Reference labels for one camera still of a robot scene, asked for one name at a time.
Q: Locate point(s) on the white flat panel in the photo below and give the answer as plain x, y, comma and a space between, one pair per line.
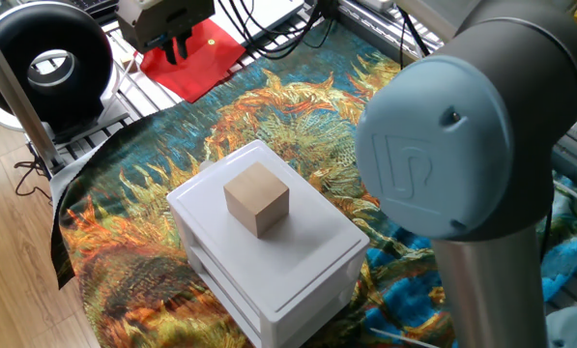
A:
288, 12

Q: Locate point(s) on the black keyboard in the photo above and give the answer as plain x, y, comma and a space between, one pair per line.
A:
95, 5

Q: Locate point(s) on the white drawer knob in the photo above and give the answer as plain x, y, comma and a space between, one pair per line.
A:
207, 165

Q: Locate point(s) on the aluminium frame post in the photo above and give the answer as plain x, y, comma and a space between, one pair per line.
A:
23, 111

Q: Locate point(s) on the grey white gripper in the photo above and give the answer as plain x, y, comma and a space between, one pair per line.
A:
172, 19

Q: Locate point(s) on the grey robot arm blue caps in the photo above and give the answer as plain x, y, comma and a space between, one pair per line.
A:
433, 145

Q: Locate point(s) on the small wooden block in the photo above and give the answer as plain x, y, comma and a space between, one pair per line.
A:
129, 64

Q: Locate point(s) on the white power strip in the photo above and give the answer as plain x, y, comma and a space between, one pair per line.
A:
375, 4

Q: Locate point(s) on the large wooden cube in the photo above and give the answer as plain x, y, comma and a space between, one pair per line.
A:
256, 198

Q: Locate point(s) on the sunflower painting cloth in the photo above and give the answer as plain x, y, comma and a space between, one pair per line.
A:
293, 111

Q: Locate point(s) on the red fabric pouch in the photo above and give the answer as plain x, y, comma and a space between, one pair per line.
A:
206, 63

